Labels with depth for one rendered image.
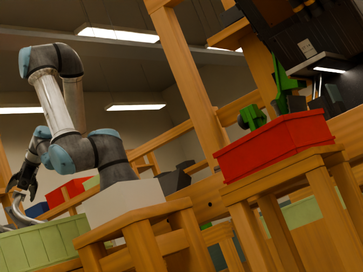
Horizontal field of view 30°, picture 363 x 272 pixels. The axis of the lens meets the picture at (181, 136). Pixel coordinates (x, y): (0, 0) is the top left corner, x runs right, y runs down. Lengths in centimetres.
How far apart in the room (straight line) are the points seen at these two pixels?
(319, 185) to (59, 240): 109
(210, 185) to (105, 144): 42
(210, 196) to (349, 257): 74
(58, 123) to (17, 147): 922
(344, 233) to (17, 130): 1014
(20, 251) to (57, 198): 655
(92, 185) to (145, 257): 640
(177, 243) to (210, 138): 96
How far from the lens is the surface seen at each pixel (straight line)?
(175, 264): 268
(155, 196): 242
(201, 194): 256
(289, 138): 199
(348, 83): 273
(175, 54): 334
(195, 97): 327
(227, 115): 328
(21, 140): 1180
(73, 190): 884
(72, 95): 270
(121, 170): 243
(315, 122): 211
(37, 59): 260
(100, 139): 246
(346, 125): 231
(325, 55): 240
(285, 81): 265
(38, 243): 258
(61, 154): 240
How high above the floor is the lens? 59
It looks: 11 degrees up
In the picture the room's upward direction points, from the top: 21 degrees counter-clockwise
